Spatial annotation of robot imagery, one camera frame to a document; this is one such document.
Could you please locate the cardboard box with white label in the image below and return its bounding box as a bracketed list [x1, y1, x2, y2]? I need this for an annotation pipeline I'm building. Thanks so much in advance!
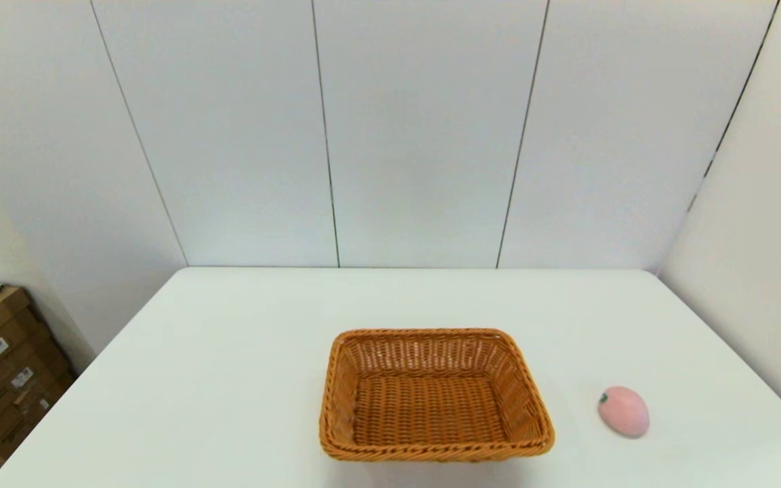
[0, 335, 69, 415]

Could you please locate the pink toy peach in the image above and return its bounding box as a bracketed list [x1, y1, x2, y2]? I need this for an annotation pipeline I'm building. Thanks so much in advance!
[598, 386, 650, 438]

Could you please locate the orange woven wicker basket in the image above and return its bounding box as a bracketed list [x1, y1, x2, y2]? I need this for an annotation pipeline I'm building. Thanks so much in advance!
[319, 328, 556, 464]

